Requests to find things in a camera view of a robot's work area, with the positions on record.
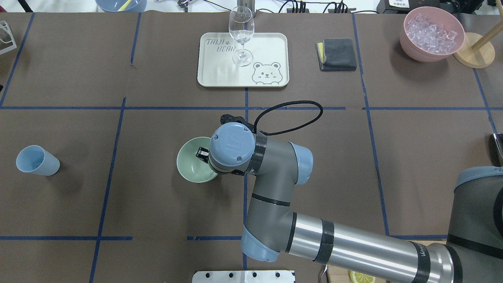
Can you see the clear ice cubes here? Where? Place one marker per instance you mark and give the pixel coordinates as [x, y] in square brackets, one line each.
[429, 36]

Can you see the light blue plastic cup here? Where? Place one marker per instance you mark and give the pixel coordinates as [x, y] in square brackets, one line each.
[36, 160]

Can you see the wooden mug tree stand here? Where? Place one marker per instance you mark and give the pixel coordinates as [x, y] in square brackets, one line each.
[477, 51]

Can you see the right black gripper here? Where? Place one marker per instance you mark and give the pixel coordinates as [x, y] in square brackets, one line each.
[202, 153]

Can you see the pink bowl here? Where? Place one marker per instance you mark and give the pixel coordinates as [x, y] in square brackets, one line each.
[437, 16]

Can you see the yellow sponge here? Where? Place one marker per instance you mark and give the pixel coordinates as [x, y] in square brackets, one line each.
[321, 53]

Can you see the clear wine glass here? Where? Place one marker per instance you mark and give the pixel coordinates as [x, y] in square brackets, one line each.
[241, 27]

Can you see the white wire dish rack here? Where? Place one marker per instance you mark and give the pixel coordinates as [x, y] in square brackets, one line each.
[7, 40]

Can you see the grey folded cloth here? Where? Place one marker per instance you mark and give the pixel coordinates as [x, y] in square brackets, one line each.
[339, 55]

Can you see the blue plastic bowl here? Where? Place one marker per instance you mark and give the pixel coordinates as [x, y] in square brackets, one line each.
[136, 6]

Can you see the light green ceramic bowl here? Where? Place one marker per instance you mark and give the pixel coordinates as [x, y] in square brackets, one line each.
[189, 166]

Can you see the cream bear tray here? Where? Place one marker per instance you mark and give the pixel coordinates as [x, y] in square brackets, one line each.
[220, 58]

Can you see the lemon slice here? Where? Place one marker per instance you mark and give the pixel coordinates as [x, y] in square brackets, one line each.
[358, 277]

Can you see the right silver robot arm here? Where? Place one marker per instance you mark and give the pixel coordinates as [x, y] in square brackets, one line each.
[472, 252]

